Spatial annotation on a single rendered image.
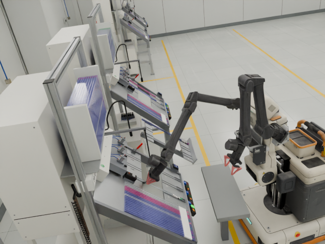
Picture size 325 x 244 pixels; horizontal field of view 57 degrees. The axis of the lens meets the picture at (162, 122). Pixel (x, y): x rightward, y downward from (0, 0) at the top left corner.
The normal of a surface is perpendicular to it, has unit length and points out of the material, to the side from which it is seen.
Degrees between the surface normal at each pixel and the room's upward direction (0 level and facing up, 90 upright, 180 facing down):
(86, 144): 90
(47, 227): 90
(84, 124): 90
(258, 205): 0
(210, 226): 0
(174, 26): 90
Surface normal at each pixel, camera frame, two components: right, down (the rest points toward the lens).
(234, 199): -0.13, -0.86
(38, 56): 0.09, 0.48
